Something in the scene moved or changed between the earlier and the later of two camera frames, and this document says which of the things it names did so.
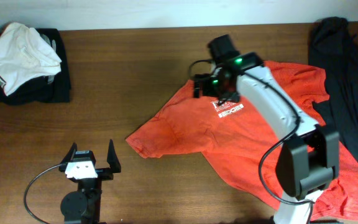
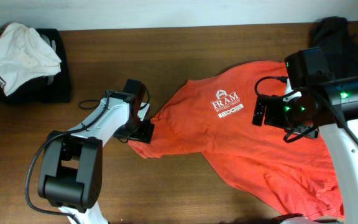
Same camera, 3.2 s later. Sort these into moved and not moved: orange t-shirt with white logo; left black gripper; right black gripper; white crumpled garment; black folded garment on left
Moved: right black gripper; left black gripper
Not moved: orange t-shirt with white logo; black folded garment on left; white crumpled garment
